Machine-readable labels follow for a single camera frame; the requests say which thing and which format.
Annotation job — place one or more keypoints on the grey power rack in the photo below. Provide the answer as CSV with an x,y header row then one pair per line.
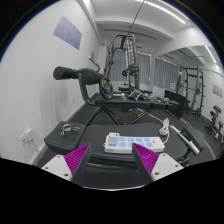
x,y
133,50

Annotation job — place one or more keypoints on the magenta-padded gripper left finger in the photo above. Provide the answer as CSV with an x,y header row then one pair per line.
x,y
77,158

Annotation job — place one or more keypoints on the long ceiling light strip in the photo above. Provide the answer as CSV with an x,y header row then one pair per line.
x,y
163,10

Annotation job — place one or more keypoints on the black squat rack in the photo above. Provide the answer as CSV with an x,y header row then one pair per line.
x,y
197,90

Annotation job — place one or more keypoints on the black box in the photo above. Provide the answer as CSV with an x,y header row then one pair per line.
x,y
175,101

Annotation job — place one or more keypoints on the short ceiling light strip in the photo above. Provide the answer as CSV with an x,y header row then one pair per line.
x,y
210,54

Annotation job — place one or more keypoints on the black exercise machine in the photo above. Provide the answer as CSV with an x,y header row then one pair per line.
x,y
215,121

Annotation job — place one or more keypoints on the black padded weight bench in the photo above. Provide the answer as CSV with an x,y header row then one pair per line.
x,y
100,131

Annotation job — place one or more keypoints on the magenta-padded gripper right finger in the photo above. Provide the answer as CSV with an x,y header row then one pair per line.
x,y
146,159

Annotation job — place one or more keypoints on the silver metal bar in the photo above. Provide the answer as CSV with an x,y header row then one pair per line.
x,y
186,140

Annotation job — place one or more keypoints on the black bench with roller pads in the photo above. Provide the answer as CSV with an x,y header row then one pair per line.
x,y
90,77

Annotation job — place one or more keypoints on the black yellow weight plate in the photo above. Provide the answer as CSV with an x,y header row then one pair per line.
x,y
130,70
106,88

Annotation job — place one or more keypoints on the small purple wall poster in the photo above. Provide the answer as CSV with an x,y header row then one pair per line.
x,y
217,90

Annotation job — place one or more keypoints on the white wall outlet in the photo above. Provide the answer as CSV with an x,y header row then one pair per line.
x,y
26,136

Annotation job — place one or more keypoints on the grey curtain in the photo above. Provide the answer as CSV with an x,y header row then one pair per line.
x,y
145,68
166,73

